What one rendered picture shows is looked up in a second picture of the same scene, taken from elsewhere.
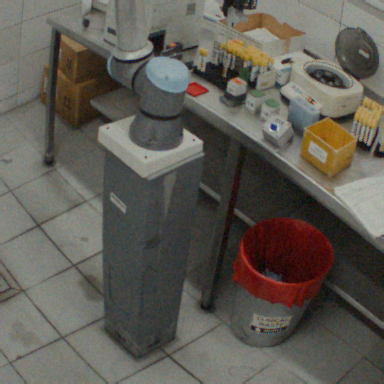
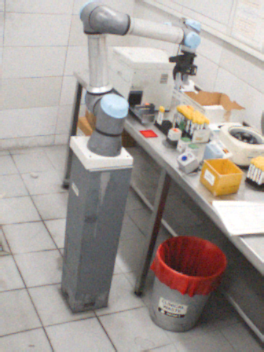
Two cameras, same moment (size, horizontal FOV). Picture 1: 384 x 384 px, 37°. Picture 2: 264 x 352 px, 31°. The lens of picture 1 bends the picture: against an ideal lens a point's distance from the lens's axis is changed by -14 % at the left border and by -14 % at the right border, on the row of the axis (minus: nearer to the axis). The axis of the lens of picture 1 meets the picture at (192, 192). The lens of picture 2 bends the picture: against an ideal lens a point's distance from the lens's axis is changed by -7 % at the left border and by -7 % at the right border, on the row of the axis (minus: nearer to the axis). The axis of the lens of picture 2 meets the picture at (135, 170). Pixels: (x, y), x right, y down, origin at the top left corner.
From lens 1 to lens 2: 0.68 m
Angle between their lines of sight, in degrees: 17
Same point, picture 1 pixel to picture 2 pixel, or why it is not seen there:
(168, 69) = (114, 101)
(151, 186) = (91, 176)
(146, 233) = (86, 210)
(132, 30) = (97, 71)
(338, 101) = (245, 152)
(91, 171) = not seen: hidden behind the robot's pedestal
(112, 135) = (76, 141)
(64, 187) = not seen: hidden behind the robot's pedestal
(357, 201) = (228, 211)
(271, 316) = (171, 301)
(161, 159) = (100, 160)
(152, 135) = (98, 144)
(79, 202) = not seen: hidden behind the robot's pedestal
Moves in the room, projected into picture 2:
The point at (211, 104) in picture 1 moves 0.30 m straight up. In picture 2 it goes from (155, 144) to (166, 86)
